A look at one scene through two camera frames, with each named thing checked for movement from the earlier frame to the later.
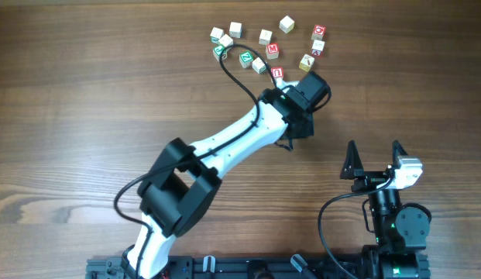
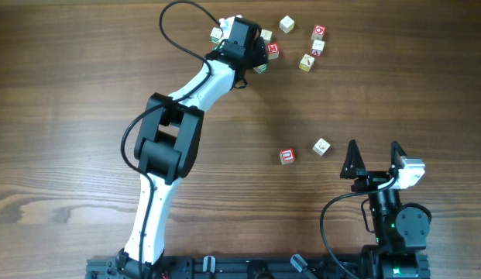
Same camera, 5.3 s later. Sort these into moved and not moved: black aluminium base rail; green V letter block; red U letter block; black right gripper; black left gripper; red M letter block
Moved: red U letter block; black left gripper
Not moved: black right gripper; black aluminium base rail; red M letter block; green V letter block
